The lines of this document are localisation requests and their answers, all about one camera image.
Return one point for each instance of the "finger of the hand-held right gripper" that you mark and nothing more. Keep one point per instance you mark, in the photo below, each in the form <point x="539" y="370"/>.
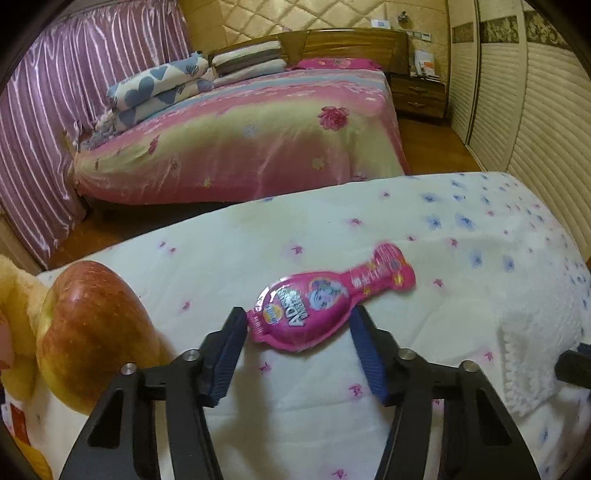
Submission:
<point x="575" y="367"/>

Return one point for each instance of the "wooden headboard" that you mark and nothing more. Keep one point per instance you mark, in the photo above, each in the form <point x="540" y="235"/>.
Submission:
<point x="351" y="44"/>

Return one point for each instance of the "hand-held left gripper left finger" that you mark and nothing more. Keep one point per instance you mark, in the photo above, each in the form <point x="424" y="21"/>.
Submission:
<point x="226" y="357"/>

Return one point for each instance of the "bed with pink floral sheet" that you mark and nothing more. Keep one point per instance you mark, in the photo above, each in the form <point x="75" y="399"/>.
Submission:
<point x="258" y="138"/>

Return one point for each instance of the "red apple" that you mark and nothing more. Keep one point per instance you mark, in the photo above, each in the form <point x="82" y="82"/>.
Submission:
<point x="87" y="323"/>

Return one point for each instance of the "wooden nightstand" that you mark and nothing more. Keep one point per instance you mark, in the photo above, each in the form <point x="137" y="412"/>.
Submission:
<point x="418" y="97"/>

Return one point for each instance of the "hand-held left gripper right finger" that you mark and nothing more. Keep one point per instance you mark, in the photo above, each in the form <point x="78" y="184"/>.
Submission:
<point x="369" y="360"/>

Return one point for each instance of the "cream plush teddy bear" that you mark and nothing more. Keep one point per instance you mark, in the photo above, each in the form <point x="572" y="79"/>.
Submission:
<point x="21" y="295"/>

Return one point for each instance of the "pink pillow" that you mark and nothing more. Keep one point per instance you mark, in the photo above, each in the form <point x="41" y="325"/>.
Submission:
<point x="337" y="63"/>

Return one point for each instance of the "white box with orange print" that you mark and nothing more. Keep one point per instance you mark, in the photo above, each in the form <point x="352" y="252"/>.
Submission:
<point x="425" y="62"/>

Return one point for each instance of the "striped pillow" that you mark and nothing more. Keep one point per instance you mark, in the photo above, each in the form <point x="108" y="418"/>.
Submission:
<point x="249" y="62"/>

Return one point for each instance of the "pink bottle-shaped pouch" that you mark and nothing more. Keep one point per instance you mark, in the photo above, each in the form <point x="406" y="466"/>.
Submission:
<point x="300" y="316"/>

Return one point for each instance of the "wall switch panel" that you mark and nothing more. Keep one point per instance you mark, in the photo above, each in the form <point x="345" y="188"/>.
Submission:
<point x="420" y="35"/>

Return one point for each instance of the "small dark wall ornament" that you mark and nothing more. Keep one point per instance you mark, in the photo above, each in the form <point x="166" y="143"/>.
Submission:
<point x="404" y="17"/>

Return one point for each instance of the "cream louvered wardrobe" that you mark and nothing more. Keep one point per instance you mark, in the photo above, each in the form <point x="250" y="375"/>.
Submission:
<point x="531" y="101"/>

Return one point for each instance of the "pink curtain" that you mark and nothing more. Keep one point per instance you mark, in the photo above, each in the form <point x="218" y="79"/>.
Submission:
<point x="69" y="115"/>

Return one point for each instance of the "heart print folded quilt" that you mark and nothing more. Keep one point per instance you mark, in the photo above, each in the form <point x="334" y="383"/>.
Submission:
<point x="152" y="87"/>

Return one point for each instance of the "small floral cloth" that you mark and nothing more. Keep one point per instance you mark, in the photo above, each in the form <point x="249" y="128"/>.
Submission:
<point x="97" y="131"/>

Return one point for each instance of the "small white box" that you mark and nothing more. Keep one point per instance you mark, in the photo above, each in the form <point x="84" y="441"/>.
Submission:
<point x="379" y="23"/>

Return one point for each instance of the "white flower-dotted blanket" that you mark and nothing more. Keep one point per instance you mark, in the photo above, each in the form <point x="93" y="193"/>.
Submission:
<point x="323" y="240"/>

